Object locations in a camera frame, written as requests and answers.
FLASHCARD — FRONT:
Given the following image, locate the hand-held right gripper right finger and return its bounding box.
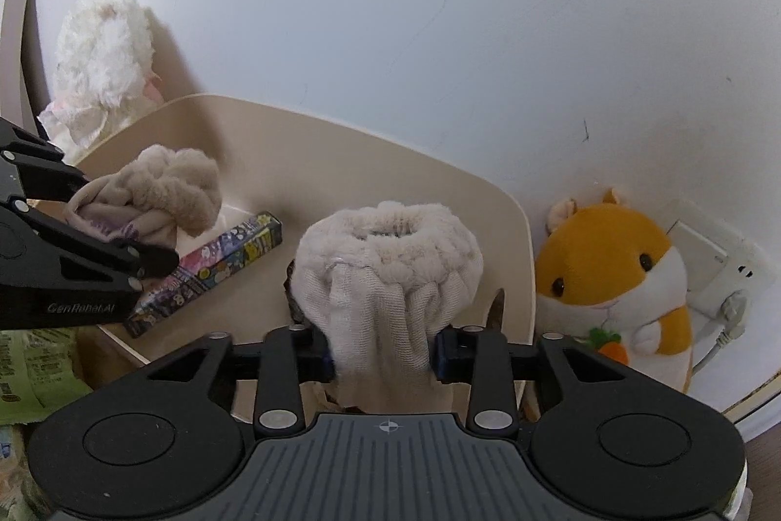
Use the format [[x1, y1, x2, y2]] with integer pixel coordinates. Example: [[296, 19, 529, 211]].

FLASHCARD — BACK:
[[435, 324, 631, 434]]

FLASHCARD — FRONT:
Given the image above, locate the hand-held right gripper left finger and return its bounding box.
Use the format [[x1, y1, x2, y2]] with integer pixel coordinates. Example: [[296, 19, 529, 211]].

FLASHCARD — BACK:
[[146, 326, 336, 434]]

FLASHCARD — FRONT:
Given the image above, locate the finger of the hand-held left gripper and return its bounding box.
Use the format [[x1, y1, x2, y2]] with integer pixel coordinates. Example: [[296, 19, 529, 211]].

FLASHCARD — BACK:
[[0, 197, 182, 293], [0, 117, 94, 206]]

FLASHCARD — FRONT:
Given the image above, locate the beige fluffy-cuff sock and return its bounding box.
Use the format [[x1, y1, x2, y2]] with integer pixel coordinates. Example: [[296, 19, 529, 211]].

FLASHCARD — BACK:
[[61, 144, 224, 254], [286, 200, 487, 413]]

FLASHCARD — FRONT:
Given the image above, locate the beige plastic storage bin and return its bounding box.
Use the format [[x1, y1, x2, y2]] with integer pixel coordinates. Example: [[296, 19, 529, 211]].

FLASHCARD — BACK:
[[27, 94, 539, 424]]

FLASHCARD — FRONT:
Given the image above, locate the long colourful cartoon box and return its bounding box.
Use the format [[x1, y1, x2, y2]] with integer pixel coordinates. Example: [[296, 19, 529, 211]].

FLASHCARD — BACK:
[[123, 211, 283, 339]]

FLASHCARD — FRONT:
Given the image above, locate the green white snack packet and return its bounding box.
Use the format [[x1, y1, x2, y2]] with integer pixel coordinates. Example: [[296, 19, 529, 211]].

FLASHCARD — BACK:
[[0, 329, 94, 428]]

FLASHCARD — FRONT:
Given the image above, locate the white fluffy plush bunny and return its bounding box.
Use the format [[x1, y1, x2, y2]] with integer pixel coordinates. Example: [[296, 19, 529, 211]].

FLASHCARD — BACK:
[[38, 0, 165, 166]]

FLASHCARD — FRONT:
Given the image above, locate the beige chair back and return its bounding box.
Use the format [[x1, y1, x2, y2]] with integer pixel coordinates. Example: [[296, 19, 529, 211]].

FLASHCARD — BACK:
[[0, 0, 51, 144]]

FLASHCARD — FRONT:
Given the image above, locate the orange hamster plush toy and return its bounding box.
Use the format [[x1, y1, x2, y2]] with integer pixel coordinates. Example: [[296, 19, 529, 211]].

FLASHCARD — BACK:
[[535, 185, 697, 394]]

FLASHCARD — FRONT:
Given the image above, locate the white power plug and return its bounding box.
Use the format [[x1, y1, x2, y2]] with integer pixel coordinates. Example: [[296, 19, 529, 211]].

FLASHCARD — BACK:
[[717, 289, 750, 346]]

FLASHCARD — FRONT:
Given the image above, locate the white power cable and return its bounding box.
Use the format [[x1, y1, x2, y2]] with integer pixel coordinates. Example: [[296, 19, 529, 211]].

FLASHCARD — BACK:
[[689, 336, 733, 376]]

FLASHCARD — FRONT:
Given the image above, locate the white wall socket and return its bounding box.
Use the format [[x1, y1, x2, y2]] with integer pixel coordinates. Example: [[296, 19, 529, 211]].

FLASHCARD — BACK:
[[665, 200, 773, 322]]

